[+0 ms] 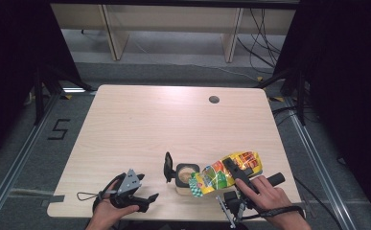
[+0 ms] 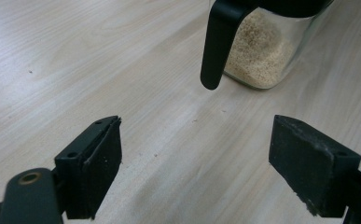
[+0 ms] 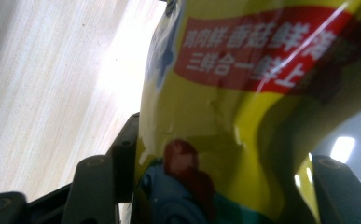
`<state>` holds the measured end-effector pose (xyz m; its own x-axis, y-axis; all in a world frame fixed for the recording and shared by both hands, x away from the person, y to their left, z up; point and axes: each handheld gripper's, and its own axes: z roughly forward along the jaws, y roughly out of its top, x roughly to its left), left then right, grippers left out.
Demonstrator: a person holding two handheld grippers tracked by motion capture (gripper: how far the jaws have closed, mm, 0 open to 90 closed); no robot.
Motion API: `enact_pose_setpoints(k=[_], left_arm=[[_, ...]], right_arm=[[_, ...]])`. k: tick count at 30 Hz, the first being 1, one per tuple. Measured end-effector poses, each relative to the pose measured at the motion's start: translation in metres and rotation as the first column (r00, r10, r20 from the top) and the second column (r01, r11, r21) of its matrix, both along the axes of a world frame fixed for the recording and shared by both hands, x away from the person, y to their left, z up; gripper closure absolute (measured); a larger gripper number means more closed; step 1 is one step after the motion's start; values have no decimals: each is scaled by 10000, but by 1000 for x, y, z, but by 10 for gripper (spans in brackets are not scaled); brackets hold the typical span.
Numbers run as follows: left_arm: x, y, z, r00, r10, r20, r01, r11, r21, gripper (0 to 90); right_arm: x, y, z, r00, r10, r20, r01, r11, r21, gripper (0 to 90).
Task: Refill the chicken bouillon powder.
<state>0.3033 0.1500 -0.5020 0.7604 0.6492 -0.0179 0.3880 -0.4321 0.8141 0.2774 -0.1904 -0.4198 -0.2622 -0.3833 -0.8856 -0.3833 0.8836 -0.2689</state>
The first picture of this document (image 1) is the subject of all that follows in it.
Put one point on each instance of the black metal stand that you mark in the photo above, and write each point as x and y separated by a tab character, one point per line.
296	92
50	86

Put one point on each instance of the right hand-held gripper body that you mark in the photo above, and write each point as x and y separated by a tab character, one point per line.
234	202

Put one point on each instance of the light wooden shelf unit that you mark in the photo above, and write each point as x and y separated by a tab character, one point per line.
173	28

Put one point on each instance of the colourful printed snack pouch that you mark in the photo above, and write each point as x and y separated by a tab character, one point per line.
224	175

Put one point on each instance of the glass jar with black lid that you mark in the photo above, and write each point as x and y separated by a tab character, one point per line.
184	175

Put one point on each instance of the grey round table grommet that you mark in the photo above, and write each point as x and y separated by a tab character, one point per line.
214	99

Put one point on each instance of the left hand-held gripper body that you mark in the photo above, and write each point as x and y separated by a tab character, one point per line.
127	187

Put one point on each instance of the black curtain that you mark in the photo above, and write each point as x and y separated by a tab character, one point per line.
10	64
349	96

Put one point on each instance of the person's left hand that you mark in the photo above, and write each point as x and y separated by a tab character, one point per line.
108	212

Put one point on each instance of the person's right hand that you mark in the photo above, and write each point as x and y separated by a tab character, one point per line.
264	196

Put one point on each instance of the aluminium floor rail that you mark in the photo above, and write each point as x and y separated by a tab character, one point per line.
17	159
330	166

